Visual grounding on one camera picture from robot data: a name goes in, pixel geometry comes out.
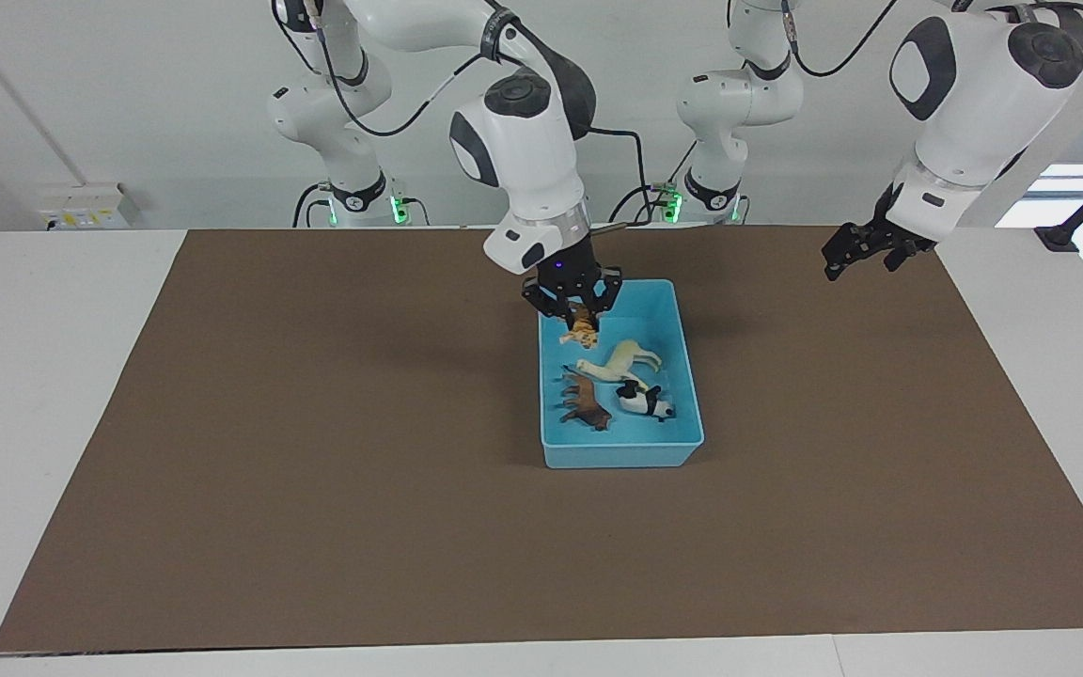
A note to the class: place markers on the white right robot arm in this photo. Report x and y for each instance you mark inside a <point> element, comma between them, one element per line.
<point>527,150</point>

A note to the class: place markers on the black white panda toy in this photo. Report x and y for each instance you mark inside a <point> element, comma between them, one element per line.
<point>640,402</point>

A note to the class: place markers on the light blue storage box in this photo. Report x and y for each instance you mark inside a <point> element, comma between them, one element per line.
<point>682,414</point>

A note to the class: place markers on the orange striped tiger toy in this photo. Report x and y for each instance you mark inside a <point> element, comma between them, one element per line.
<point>583,329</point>

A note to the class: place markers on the white wall socket box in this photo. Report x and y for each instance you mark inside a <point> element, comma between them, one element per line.
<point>86,205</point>

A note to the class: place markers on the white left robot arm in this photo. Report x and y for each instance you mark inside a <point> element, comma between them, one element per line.
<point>974,103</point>

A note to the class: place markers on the cream llama toy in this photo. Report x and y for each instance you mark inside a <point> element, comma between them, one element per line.
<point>621,362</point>

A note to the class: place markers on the brown table mat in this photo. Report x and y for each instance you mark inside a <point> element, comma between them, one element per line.
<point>316,527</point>

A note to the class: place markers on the brown lion toy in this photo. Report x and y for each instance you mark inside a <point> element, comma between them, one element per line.
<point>587,406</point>

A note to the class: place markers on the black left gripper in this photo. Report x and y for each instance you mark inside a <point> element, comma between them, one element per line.
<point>894,230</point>

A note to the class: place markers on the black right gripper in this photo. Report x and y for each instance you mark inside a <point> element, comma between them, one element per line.
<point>574,277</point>

